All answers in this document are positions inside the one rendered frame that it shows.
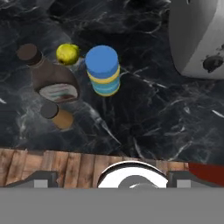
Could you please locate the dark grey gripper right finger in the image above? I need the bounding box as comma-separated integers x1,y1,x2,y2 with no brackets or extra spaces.
167,170,218,189

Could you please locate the white toaster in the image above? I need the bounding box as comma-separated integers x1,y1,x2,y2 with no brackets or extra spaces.
168,0,224,81

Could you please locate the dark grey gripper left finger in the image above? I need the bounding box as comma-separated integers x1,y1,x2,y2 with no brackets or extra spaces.
3,170,60,189

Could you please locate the small orange spice jar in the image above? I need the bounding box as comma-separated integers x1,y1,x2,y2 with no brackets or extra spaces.
40,102,74,130

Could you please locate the white and black round object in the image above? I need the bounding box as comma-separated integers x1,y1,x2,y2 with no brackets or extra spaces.
96,160,169,189

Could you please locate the blue-lidded striped shaker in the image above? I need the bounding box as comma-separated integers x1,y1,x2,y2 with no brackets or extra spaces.
84,45,122,98

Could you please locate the brown sauce bottle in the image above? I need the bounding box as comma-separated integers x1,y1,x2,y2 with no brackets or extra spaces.
16,43,81,104

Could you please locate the red object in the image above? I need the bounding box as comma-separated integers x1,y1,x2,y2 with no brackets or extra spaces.
187,162,224,187

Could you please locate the yellow-green lemon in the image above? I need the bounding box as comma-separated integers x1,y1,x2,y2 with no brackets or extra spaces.
56,43,81,67

